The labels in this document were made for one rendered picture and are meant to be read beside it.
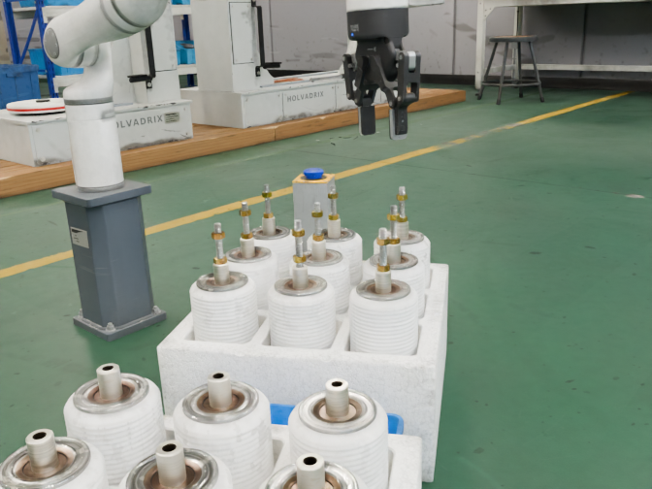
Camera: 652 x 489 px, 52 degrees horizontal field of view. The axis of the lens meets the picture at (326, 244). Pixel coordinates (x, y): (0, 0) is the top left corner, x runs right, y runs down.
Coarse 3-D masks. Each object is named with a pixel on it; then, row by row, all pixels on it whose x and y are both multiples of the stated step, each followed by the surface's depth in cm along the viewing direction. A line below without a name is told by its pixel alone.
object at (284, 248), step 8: (256, 240) 117; (272, 240) 116; (280, 240) 116; (288, 240) 117; (272, 248) 116; (280, 248) 116; (288, 248) 117; (280, 256) 117; (288, 256) 118; (280, 264) 117; (288, 264) 118; (280, 272) 118; (288, 272) 118
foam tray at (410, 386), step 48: (432, 288) 111; (192, 336) 101; (336, 336) 102; (432, 336) 95; (192, 384) 95; (288, 384) 92; (384, 384) 89; (432, 384) 87; (432, 432) 90; (432, 480) 92
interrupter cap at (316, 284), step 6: (312, 276) 98; (276, 282) 96; (282, 282) 96; (288, 282) 96; (312, 282) 96; (318, 282) 96; (324, 282) 95; (276, 288) 94; (282, 288) 94; (288, 288) 94; (294, 288) 95; (306, 288) 95; (312, 288) 94; (318, 288) 94; (324, 288) 94; (282, 294) 93; (288, 294) 92; (294, 294) 92; (300, 294) 92; (306, 294) 92; (312, 294) 92
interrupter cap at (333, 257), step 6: (306, 252) 108; (330, 252) 108; (336, 252) 108; (306, 258) 106; (330, 258) 106; (336, 258) 105; (342, 258) 106; (306, 264) 103; (312, 264) 103; (318, 264) 103; (324, 264) 103; (330, 264) 103
